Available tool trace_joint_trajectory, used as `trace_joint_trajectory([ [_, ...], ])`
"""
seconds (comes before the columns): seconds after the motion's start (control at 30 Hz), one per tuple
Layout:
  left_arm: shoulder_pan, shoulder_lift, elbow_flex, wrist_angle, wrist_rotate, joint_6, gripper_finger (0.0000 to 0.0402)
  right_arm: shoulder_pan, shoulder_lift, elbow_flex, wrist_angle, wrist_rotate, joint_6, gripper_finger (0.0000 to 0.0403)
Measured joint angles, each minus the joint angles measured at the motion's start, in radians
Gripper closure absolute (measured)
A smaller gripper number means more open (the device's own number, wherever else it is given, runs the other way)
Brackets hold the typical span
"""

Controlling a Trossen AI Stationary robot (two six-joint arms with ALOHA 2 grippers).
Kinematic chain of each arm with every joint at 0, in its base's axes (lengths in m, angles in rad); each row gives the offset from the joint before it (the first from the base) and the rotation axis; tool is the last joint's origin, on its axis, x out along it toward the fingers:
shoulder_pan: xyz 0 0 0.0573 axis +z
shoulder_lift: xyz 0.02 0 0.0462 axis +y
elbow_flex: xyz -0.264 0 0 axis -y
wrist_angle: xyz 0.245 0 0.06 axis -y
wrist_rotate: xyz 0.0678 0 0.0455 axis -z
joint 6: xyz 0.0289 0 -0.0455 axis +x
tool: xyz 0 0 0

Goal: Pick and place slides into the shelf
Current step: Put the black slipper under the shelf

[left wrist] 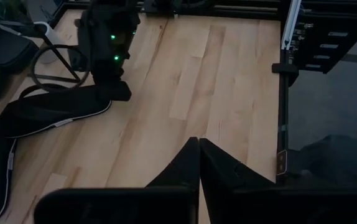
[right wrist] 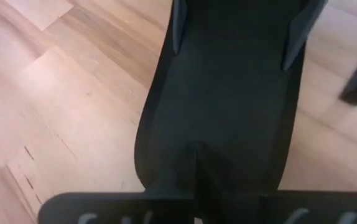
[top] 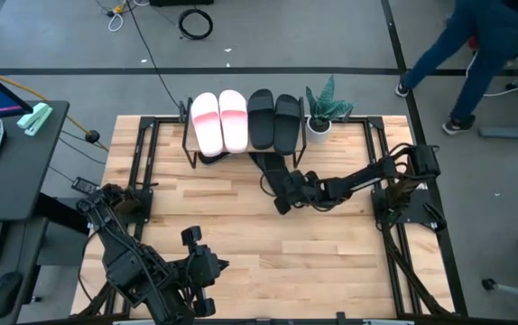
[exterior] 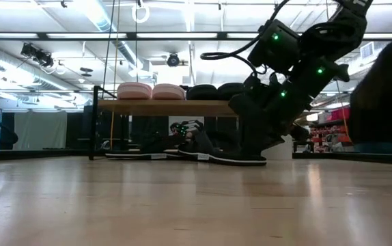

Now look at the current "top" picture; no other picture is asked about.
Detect black cable bundle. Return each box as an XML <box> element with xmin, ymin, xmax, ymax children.
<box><xmin>378</xmin><ymin>220</ymin><xmax>452</xmax><ymax>317</ymax></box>
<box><xmin>78</xmin><ymin>270</ymin><xmax>123</xmax><ymax>317</ymax></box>

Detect mint green stapler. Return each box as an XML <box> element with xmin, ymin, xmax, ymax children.
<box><xmin>16</xmin><ymin>101</ymin><xmax>54</xmax><ymax>137</ymax></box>

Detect potted plant white pot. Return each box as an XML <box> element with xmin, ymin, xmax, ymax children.
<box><xmin>304</xmin><ymin>75</ymin><xmax>355</xmax><ymax>145</ymax></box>

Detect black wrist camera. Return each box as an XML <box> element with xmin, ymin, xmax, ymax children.
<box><xmin>273</xmin><ymin>197</ymin><xmax>293</xmax><ymax>217</ymax></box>
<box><xmin>180</xmin><ymin>225</ymin><xmax>203</xmax><ymax>248</ymax></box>

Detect wooden shelf black metal frame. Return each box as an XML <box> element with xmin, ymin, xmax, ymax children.
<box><xmin>180</xmin><ymin>96</ymin><xmax>309</xmax><ymax>171</ymax></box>

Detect black metal rig frame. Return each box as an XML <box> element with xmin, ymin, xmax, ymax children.
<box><xmin>71</xmin><ymin>115</ymin><xmax>457</xmax><ymax>325</ymax></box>

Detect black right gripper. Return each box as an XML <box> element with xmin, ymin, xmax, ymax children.
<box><xmin>276</xmin><ymin>169</ymin><xmax>328</xmax><ymax>212</ymax></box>

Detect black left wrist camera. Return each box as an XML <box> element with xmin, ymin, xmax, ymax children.
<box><xmin>180</xmin><ymin>225</ymin><xmax>203</xmax><ymax>248</ymax></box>

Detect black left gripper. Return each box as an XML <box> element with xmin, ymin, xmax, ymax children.
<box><xmin>185</xmin><ymin>245</ymin><xmax>231</xmax><ymax>318</ymax></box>

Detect black computer mouse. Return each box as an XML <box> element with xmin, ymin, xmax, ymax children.
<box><xmin>0</xmin><ymin>270</ymin><xmax>24</xmax><ymax>320</ymax></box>

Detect black box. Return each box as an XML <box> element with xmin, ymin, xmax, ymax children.
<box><xmin>149</xmin><ymin>0</ymin><xmax>216</xmax><ymax>7</ymax></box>

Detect coiled black cable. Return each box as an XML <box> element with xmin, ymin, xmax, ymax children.
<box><xmin>177</xmin><ymin>7</ymin><xmax>215</xmax><ymax>42</ymax></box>

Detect long black floor cable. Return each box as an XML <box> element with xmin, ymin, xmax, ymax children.
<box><xmin>125</xmin><ymin>0</ymin><xmax>179</xmax><ymax>106</ymax></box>

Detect black power adapter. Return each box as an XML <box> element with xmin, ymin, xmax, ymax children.
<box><xmin>70</xmin><ymin>175</ymin><xmax>102</xmax><ymax>196</ymax></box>

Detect white floor cable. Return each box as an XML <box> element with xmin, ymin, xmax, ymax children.
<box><xmin>484</xmin><ymin>49</ymin><xmax>518</xmax><ymax>98</ymax></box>

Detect blue office chair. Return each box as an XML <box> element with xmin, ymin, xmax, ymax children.
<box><xmin>481</xmin><ymin>236</ymin><xmax>518</xmax><ymax>304</ymax></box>

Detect black slide sandal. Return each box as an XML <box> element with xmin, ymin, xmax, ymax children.
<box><xmin>273</xmin><ymin>93</ymin><xmax>303</xmax><ymax>156</ymax></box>
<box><xmin>246</xmin><ymin>88</ymin><xmax>276</xmax><ymax>151</ymax></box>

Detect grey stand foot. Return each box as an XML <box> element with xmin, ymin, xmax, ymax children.
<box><xmin>478</xmin><ymin>124</ymin><xmax>518</xmax><ymax>142</ymax></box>

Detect black desk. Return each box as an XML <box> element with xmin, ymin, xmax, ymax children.
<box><xmin>0</xmin><ymin>99</ymin><xmax>71</xmax><ymax>222</ymax></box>

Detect black flip-flop sandal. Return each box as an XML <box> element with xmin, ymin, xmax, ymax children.
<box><xmin>248</xmin><ymin>152</ymin><xmax>297</xmax><ymax>202</ymax></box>
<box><xmin>198</xmin><ymin>151</ymin><xmax>232</xmax><ymax>165</ymax></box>

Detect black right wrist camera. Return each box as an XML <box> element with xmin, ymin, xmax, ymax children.
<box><xmin>273</xmin><ymin>197</ymin><xmax>293</xmax><ymax>217</ymax></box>

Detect yellow cable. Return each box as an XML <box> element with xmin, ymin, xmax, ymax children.
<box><xmin>0</xmin><ymin>70</ymin><xmax>109</xmax><ymax>153</ymax></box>

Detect person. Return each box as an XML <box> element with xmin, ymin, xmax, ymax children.
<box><xmin>393</xmin><ymin>0</ymin><xmax>518</xmax><ymax>136</ymax></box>

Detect pink slide sandal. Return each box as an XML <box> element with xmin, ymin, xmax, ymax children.
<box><xmin>217</xmin><ymin>88</ymin><xmax>250</xmax><ymax>154</ymax></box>
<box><xmin>190</xmin><ymin>91</ymin><xmax>225</xmax><ymax>158</ymax></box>

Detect dark lower desk surface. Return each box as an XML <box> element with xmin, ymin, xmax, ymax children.
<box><xmin>0</xmin><ymin>218</ymin><xmax>51</xmax><ymax>325</ymax></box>

